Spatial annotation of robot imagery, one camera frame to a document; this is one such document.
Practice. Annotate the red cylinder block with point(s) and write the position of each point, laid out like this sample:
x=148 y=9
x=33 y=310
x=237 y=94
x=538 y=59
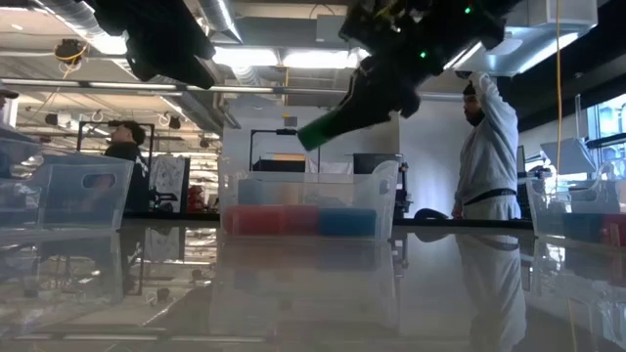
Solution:
x=300 y=220

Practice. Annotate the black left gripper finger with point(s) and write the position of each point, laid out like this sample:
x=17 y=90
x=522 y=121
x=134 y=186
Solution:
x=171 y=58

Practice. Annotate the clear plastic bin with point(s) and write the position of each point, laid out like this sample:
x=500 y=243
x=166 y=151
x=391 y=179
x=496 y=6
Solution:
x=68 y=205
x=376 y=190
x=552 y=215

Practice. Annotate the grey ceiling box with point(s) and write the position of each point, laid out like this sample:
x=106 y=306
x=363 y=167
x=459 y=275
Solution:
x=331 y=30

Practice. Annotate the black aluminium table frame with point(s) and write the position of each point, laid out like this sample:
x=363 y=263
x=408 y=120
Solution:
x=205 y=216

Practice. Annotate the black monitor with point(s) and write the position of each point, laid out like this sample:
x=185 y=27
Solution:
x=376 y=163

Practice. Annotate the orange-red cylinder block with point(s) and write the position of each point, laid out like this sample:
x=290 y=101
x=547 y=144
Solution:
x=254 y=220

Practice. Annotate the teal blue cube block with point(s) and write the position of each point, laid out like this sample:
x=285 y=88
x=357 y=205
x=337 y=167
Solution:
x=582 y=227

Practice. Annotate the grey horizontal ceiling pipe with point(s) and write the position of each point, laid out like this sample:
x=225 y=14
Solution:
x=293 y=91

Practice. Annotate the ceiling light panel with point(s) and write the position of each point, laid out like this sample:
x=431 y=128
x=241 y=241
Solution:
x=242 y=56
x=315 y=58

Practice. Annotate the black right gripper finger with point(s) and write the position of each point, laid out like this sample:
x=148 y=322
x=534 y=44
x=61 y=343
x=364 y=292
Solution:
x=406 y=98
x=367 y=102

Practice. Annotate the narrow silver ventilation duct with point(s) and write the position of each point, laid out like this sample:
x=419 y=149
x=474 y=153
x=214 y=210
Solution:
x=220 y=19

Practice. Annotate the green cylinder block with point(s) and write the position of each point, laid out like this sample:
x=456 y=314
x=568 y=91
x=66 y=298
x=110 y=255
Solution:
x=315 y=133

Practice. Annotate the white poster with drawings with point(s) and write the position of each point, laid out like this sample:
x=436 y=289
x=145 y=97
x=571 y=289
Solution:
x=168 y=176

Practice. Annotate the red cube block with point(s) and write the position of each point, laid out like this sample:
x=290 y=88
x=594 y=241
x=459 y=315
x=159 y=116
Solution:
x=614 y=230

